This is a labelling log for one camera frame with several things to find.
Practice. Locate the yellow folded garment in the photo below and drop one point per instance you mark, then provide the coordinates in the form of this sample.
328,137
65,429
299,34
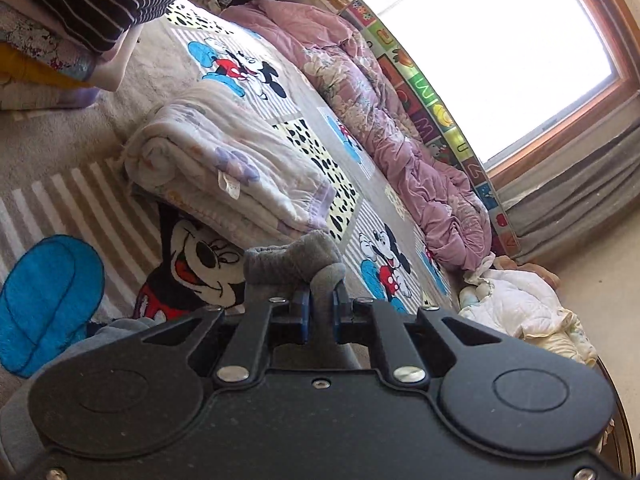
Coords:
20,67

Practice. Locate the Mickey Mouse bed blanket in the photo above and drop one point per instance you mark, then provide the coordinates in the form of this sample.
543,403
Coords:
143,202

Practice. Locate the folded white floral blanket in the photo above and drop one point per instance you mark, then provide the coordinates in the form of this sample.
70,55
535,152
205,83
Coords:
207,153

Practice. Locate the wooden window frame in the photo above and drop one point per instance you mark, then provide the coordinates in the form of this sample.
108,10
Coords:
521,78

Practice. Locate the grey curtain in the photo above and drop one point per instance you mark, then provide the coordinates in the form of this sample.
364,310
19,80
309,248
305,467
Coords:
552,210

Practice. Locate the pink purple quilt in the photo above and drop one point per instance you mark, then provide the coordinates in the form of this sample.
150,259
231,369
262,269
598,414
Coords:
336,60

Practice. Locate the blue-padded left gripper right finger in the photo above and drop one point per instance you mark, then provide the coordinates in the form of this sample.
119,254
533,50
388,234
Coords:
376,325

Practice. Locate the floral print folded garment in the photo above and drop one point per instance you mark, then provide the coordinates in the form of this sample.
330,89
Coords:
34,40

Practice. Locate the lilac floral folded garment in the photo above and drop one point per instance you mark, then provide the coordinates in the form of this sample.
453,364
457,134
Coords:
25,96

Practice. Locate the cream floral duvet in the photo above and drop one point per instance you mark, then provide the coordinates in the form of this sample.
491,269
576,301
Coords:
569,340

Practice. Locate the pale pink folded garment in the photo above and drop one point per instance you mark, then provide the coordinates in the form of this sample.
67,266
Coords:
110,65

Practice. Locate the colourful alphabet headboard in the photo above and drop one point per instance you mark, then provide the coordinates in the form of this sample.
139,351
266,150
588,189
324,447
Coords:
438,130

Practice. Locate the grey fleece sweatpants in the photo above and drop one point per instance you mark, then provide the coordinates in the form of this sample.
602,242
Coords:
313,261

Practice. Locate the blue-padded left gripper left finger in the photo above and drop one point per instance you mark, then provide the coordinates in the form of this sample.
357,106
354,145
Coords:
265,325

